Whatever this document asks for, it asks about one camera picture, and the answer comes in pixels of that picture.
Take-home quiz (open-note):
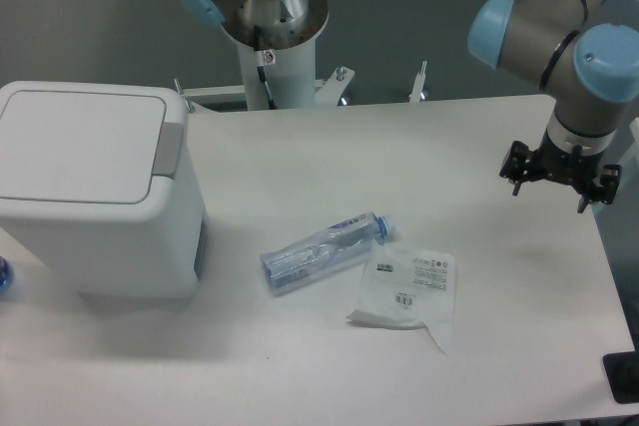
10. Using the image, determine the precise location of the crushed clear plastic bottle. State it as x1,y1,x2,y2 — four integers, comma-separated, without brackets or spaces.
260,212,396,296

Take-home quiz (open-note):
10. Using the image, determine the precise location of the blue bottle at left edge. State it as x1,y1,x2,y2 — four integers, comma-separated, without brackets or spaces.
0,256,14,296

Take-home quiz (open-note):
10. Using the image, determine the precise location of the white metal base frame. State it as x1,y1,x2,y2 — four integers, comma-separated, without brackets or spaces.
174,60,428,113

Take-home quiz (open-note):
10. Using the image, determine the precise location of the white trash can lid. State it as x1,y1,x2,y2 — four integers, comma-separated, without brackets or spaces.
1,90,166,205

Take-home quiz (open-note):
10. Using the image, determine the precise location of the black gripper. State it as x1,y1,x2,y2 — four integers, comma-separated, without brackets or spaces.
499,134,622,213

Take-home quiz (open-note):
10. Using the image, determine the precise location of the black cable on pedestal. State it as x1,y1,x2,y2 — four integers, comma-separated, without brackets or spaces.
252,26,279,111

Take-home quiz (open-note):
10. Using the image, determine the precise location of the black device at right edge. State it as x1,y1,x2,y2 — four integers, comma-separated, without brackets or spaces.
602,351,638,404

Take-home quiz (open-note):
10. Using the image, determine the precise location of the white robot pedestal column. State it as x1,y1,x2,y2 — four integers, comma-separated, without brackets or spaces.
223,0,328,111

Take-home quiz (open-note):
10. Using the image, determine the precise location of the white trash can body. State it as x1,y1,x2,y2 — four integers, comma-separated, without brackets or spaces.
1,81,208,298

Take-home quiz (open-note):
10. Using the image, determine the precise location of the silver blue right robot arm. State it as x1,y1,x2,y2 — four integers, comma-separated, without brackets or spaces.
467,0,638,205

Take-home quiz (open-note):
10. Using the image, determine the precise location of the white plastic packaging bag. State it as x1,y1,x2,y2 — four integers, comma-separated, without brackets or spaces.
346,243,456,354

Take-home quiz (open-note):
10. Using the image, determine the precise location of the grey lid push button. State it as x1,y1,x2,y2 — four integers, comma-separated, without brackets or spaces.
152,122,184,179

